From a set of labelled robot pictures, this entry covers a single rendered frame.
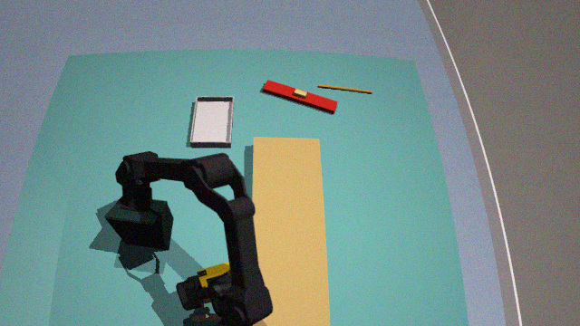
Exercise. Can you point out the tan panel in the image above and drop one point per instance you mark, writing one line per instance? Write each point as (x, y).
(290, 235)

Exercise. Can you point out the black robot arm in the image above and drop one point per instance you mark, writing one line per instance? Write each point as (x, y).
(246, 300)

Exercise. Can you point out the long red flat bar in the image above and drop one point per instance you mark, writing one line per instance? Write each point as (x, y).
(304, 97)

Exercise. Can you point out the white rectangular tray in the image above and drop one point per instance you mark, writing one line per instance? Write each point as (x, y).
(212, 122)

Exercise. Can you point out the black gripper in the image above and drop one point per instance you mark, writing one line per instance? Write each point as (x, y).
(191, 295)

